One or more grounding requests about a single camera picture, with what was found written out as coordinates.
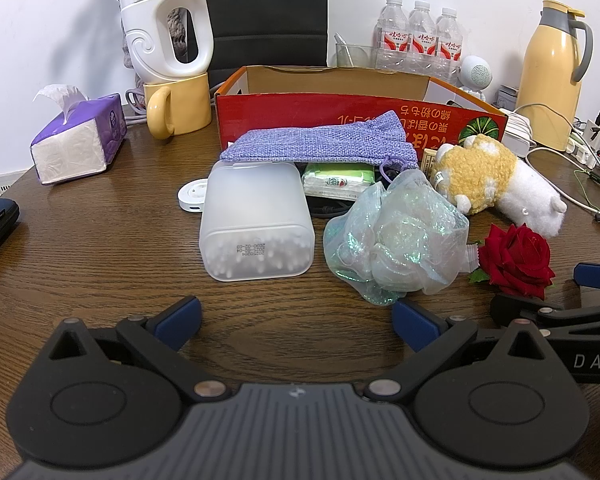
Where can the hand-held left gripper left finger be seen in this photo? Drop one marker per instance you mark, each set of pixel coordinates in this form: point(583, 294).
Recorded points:
point(180, 316)

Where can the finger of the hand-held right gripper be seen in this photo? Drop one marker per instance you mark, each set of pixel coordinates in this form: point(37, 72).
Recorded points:
point(525, 307)
point(597, 275)

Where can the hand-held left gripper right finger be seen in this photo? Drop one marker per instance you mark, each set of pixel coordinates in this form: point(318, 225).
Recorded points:
point(414, 324)

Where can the red artificial rose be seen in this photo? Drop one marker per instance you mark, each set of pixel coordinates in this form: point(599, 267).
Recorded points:
point(517, 257)

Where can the iridescent mesh bath pouf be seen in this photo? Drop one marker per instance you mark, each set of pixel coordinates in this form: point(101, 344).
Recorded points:
point(395, 240)

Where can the white round device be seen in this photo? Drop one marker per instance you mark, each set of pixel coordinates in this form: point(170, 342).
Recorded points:
point(191, 195)

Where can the frosted cotton swab box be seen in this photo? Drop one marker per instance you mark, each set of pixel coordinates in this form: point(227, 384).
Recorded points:
point(255, 220)

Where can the yellow white plush toy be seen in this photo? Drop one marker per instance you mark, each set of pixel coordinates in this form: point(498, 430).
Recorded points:
point(485, 175)

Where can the green white wet wipe packet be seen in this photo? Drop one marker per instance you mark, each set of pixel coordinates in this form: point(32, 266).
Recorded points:
point(337, 180)

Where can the purple fabric pouch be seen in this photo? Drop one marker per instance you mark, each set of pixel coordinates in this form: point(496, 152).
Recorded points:
point(315, 142)

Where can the red cardboard box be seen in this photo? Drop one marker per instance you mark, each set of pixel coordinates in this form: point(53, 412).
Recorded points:
point(330, 112)

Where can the white power strip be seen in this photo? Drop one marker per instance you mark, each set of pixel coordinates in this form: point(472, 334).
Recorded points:
point(597, 142)

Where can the small yellow box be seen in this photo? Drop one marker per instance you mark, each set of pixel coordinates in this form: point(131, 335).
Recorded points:
point(428, 161)

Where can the white power adapter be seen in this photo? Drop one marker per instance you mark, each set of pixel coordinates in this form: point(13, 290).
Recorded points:
point(517, 130)

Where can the small grey box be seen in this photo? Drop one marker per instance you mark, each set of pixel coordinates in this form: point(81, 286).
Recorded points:
point(506, 96)

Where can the purple tissue box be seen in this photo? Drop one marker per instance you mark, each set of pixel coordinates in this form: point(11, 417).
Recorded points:
point(75, 140)

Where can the yellow thermos jug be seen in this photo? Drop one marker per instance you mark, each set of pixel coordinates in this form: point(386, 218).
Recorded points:
point(550, 75)

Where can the yellow mug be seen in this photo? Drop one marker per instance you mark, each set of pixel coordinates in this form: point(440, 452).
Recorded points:
point(185, 105)

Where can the white robot-shaped speaker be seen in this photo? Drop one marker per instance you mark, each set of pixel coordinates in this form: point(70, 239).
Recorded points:
point(475, 75)

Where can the clear water bottle red label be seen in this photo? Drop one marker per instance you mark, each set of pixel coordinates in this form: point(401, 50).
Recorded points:
point(394, 35)
point(449, 45)
point(422, 37)

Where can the clear glass cup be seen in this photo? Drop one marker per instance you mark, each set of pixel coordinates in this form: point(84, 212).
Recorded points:
point(360, 55)

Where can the white detergent bottle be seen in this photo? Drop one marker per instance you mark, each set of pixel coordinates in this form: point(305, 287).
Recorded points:
point(145, 20)

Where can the black paper bag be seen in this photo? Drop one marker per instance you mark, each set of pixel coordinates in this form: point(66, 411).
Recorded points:
point(265, 10)

